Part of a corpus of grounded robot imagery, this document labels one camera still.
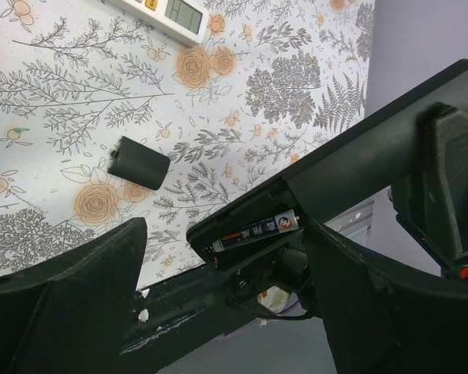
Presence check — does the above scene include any white air conditioner remote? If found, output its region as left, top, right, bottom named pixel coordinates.
left=109, top=0, right=209, bottom=47

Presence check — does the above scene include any floral patterned table mat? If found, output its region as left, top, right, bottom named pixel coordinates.
left=0, top=1, right=375, bottom=287

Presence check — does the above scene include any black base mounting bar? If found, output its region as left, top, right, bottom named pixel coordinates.
left=119, top=268, right=321, bottom=355

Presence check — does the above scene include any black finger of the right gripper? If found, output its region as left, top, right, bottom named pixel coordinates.
left=392, top=103, right=468, bottom=273

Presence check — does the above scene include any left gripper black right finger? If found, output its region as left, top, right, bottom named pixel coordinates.
left=303, top=221, right=468, bottom=373

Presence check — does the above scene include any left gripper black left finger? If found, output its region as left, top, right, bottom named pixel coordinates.
left=0, top=218, right=147, bottom=373

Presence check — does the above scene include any black remote with back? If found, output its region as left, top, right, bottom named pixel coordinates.
left=186, top=59, right=468, bottom=263

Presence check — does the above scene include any black battery cover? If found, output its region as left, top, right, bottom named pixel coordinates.
left=108, top=136, right=171, bottom=191

